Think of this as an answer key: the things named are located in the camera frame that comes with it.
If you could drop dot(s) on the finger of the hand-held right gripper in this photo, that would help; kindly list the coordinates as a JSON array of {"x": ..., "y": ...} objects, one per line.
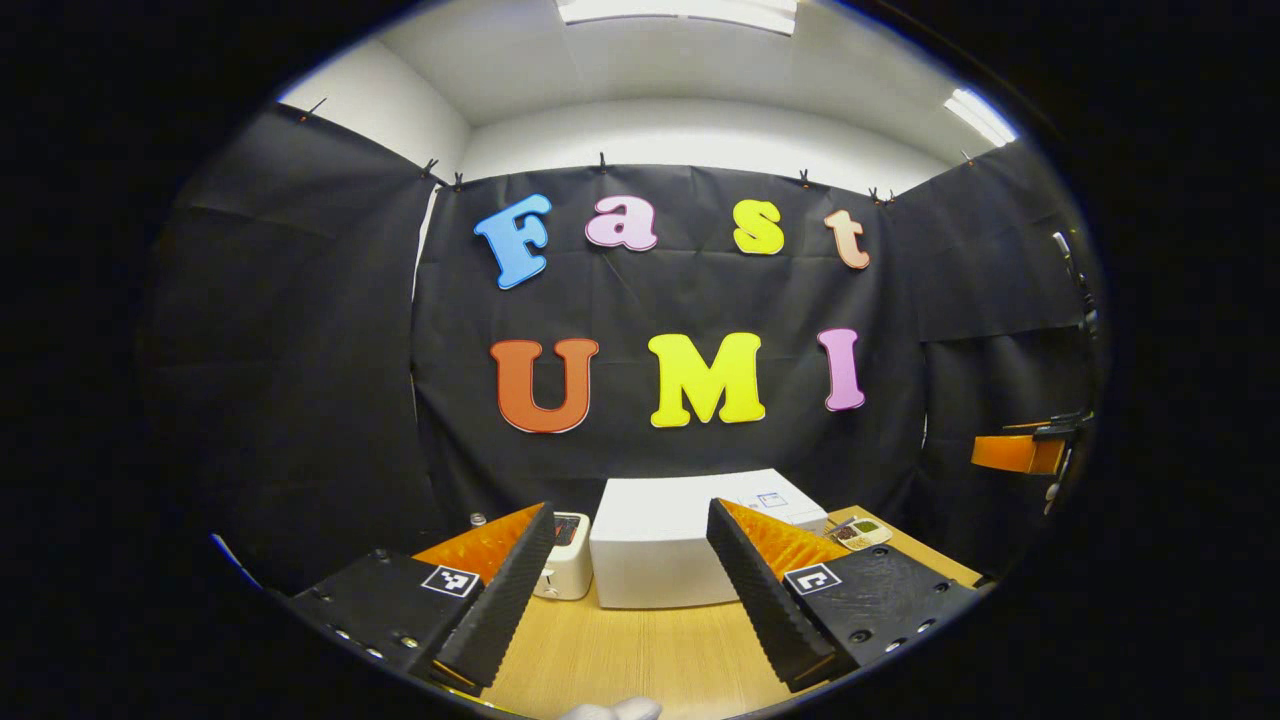
[
  {"x": 1065, "y": 428},
  {"x": 1015, "y": 453}
]

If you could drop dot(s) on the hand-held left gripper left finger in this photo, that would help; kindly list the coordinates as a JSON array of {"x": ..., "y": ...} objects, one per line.
[{"x": 500, "y": 610}]

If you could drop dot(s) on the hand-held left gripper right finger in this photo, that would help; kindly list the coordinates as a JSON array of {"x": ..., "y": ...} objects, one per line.
[{"x": 765, "y": 600}]

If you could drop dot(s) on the white microwave oven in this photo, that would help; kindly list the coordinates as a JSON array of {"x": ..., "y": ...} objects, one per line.
[{"x": 650, "y": 540}]

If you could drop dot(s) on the white toaster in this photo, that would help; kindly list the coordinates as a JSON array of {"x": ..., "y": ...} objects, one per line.
[{"x": 570, "y": 560}]

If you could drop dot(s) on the white divided seasoning dish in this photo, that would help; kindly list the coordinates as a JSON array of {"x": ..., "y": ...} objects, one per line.
[{"x": 862, "y": 533}]

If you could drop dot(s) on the white soft object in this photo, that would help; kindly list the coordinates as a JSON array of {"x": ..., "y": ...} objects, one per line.
[{"x": 610, "y": 710}]

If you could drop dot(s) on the silver metal pole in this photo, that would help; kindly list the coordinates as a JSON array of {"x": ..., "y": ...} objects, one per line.
[{"x": 1072, "y": 265}]

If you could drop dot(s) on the black backdrop cloth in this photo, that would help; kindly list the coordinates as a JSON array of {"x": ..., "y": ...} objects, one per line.
[{"x": 700, "y": 290}]

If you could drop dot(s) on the small ceiling light panel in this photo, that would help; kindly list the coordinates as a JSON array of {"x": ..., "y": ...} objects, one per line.
[{"x": 982, "y": 116}]

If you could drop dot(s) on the row of black cloth clips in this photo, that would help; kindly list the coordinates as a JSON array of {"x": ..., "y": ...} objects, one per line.
[{"x": 601, "y": 162}]

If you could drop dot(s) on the long ceiling light panel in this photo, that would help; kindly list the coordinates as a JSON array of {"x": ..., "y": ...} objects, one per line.
[{"x": 680, "y": 10}]

